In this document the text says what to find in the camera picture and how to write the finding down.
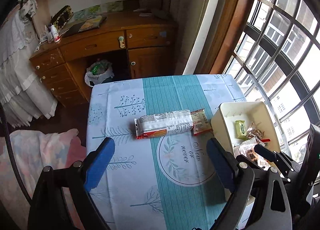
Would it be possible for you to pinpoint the white orange biscuit sleeve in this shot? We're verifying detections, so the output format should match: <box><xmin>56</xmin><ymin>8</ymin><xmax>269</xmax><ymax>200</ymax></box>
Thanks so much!
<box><xmin>134</xmin><ymin>110</ymin><xmax>194</xmax><ymax>140</ymax></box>

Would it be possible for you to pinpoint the white lace covered furniture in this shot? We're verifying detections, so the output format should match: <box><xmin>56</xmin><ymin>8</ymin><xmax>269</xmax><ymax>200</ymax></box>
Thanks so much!
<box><xmin>1</xmin><ymin>12</ymin><xmax>57</xmax><ymax>127</ymax></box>

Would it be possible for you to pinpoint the dark red jerky packet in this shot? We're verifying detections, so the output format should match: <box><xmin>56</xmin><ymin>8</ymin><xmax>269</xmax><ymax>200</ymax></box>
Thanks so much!
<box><xmin>233</xmin><ymin>137</ymin><xmax>270</xmax><ymax>170</ymax></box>

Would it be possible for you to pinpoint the teal white tablecloth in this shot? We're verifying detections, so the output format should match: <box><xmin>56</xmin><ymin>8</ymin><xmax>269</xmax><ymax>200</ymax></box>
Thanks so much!
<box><xmin>86</xmin><ymin>75</ymin><xmax>245</xmax><ymax>229</ymax></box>

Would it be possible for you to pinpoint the pink floral blanket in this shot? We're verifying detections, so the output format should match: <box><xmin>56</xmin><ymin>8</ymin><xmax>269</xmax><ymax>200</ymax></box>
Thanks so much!
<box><xmin>1</xmin><ymin>129</ymin><xmax>86</xmax><ymax>229</ymax></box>

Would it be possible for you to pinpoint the black gold pencil case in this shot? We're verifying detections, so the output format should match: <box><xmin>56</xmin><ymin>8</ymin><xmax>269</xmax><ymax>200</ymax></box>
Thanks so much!
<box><xmin>50</xmin><ymin>5</ymin><xmax>74</xmax><ymax>32</ymax></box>

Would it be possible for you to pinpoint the clear bag brown candy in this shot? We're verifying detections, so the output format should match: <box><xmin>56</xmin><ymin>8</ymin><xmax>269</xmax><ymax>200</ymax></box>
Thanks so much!
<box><xmin>246</xmin><ymin>122</ymin><xmax>271</xmax><ymax>143</ymax></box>

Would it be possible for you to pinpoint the metal window grille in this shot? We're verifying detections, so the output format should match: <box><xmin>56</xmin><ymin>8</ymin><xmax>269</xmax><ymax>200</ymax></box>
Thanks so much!
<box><xmin>224</xmin><ymin>0</ymin><xmax>319</xmax><ymax>163</ymax></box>

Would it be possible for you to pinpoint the white plastic bin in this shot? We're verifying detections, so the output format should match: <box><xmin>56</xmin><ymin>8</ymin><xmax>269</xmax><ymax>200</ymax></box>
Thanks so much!
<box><xmin>211</xmin><ymin>101</ymin><xmax>280</xmax><ymax>156</ymax></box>

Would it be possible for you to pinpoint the green yellow candy packet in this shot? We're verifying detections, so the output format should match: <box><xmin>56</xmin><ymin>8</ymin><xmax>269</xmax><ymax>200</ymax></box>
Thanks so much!
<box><xmin>235</xmin><ymin>120</ymin><xmax>247</xmax><ymax>140</ymax></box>

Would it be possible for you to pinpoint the wooden desk with drawers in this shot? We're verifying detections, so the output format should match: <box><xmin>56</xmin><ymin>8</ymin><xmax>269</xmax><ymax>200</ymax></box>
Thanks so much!
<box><xmin>30</xmin><ymin>12</ymin><xmax>178</xmax><ymax>107</ymax></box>

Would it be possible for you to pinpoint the black cable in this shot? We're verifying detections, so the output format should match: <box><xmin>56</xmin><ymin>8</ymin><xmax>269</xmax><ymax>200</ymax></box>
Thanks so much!
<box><xmin>0</xmin><ymin>104</ymin><xmax>32</xmax><ymax>204</ymax></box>

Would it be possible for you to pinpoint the red white snack packet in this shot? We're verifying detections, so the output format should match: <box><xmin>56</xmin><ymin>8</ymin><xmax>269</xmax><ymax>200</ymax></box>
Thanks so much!
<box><xmin>191</xmin><ymin>108</ymin><xmax>212</xmax><ymax>136</ymax></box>

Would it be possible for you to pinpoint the white red small bottle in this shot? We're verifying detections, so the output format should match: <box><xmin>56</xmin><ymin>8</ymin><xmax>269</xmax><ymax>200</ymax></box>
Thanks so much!
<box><xmin>50</xmin><ymin>25</ymin><xmax>61</xmax><ymax>42</ymax></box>

